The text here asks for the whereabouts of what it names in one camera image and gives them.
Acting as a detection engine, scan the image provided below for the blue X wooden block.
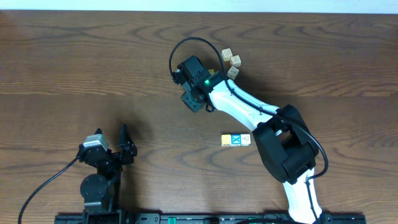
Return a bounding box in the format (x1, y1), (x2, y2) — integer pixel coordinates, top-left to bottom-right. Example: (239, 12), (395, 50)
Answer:
(231, 134), (242, 146)

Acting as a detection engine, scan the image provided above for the plain white wooden block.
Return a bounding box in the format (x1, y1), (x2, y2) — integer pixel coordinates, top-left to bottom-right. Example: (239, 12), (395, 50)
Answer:
(227, 67), (239, 80)

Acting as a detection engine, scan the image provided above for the wooden block yellow side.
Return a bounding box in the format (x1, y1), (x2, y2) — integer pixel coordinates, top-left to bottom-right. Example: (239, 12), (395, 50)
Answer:
(221, 49), (233, 62)

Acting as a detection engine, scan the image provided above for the black cable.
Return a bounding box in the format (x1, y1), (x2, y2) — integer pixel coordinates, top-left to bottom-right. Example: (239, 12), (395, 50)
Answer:
(169, 37), (330, 224)
(17, 156), (80, 224)

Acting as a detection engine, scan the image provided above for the wooden block red side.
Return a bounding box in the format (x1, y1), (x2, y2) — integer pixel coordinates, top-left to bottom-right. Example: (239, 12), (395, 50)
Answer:
(230, 55), (242, 68)

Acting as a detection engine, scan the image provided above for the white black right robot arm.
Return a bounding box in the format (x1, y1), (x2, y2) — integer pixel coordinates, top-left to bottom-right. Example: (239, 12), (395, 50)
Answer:
(170, 55), (326, 223)

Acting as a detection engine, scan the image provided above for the yellow M wooden block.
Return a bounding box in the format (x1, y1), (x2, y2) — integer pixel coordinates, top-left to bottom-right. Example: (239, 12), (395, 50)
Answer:
(221, 134), (232, 146)

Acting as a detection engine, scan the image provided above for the green sided wooden block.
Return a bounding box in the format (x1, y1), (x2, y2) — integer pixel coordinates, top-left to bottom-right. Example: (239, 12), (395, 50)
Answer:
(241, 134), (251, 146)

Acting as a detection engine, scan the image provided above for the black left cable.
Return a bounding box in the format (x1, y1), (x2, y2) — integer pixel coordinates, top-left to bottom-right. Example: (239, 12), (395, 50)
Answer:
(17, 156), (80, 224)

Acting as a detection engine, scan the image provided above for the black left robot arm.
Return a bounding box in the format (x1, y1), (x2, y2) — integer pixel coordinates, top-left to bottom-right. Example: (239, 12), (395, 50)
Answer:
(76, 124), (137, 223)

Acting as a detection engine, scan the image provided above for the black right cable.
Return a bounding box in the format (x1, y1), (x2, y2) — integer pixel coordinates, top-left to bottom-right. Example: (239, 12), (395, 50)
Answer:
(169, 37), (330, 224)

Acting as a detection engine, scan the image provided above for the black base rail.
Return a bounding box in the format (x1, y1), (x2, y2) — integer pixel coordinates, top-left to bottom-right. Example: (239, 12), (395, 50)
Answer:
(54, 212), (368, 224)

